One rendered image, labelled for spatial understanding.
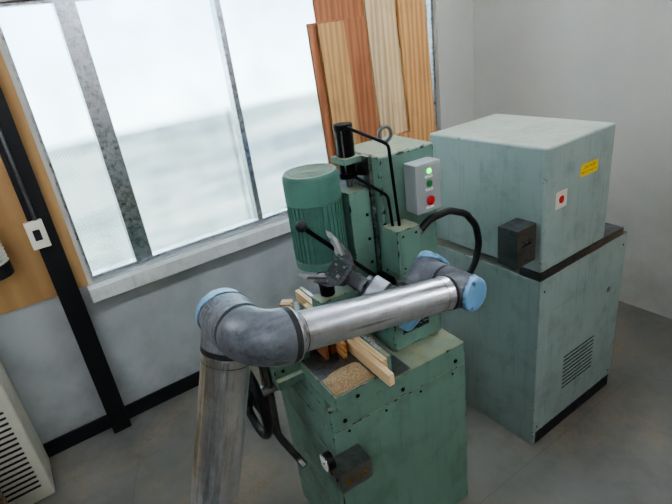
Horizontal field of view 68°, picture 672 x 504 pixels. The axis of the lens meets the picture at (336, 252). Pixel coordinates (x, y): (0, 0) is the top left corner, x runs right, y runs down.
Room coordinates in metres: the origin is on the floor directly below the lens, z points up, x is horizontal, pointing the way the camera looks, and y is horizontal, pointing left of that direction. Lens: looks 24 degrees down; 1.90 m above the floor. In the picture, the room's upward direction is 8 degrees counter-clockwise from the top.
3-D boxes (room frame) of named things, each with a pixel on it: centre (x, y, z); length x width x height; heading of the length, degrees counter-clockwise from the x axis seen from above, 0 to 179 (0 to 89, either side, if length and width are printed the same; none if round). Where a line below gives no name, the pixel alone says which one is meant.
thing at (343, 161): (1.55, -0.08, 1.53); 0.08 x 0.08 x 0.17; 28
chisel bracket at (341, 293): (1.50, 0.03, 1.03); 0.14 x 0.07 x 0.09; 118
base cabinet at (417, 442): (1.55, -0.06, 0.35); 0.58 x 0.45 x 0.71; 118
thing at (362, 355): (1.43, 0.02, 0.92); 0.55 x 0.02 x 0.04; 28
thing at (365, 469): (1.19, 0.05, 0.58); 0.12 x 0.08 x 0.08; 118
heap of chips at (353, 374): (1.25, 0.02, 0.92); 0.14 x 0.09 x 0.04; 118
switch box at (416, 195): (1.51, -0.30, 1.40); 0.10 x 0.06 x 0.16; 118
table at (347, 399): (1.45, 0.15, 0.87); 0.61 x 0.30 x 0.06; 28
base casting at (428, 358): (1.55, -0.06, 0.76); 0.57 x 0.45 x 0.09; 118
